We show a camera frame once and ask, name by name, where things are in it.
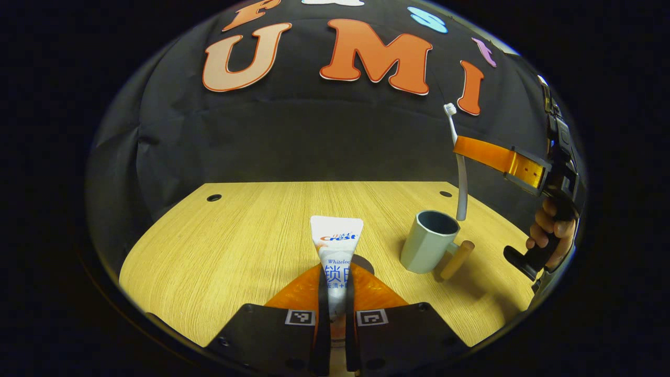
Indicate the white toothpaste tube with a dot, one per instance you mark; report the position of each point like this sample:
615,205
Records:
336,246

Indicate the white toothbrush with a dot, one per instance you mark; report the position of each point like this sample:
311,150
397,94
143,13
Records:
461,183

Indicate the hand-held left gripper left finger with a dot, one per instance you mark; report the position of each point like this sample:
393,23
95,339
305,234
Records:
323,324

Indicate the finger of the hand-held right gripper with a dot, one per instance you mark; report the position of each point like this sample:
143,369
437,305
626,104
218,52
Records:
487,153

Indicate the black backdrop cloth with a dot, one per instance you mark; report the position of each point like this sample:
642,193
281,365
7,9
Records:
314,136

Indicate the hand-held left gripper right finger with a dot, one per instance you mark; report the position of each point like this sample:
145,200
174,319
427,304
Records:
349,335

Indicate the round dark brown coaster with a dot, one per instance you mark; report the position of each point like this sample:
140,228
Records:
365,263

